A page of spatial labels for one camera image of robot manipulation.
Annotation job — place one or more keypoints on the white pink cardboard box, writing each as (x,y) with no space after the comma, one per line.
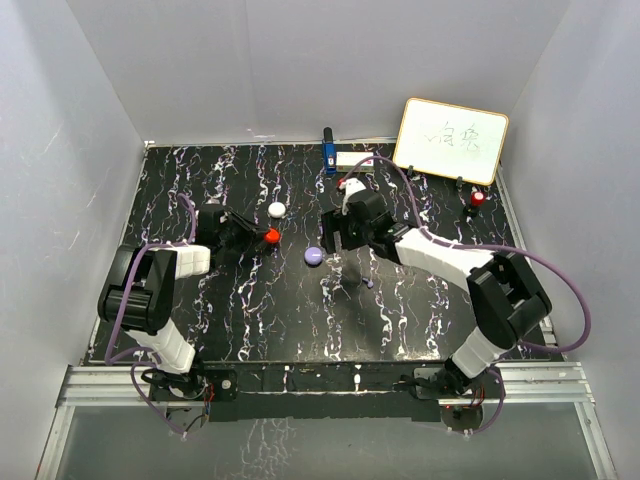
(361,161)

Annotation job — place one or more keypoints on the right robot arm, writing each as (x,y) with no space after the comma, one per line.
(508,301)

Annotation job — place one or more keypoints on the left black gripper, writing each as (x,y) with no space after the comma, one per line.
(248,230)

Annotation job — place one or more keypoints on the white whiteboard with wooden frame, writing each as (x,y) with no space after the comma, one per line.
(450,141)

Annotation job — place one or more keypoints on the blue black device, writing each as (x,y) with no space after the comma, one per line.
(329,151)

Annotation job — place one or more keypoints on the white earbud charging case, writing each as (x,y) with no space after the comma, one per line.
(277,210)

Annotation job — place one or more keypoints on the red emergency stop button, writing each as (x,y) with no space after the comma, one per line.
(476,200)

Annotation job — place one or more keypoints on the red earbud charging case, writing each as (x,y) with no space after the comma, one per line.
(272,236)

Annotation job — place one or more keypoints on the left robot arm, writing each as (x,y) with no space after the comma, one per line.
(138,294)

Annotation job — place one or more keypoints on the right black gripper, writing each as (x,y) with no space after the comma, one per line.
(333,221)

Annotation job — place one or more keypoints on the black front base bar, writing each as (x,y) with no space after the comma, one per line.
(347,390)

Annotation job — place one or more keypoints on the purple earbud charging case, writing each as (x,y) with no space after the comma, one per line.
(313,256)

